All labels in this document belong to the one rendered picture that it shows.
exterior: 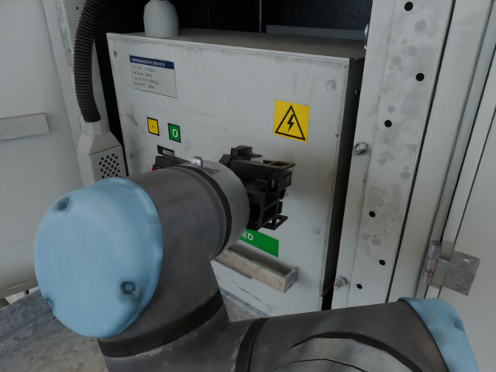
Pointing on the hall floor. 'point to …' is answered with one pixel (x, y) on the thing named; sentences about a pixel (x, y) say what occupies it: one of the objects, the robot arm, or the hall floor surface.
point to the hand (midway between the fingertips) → (261, 171)
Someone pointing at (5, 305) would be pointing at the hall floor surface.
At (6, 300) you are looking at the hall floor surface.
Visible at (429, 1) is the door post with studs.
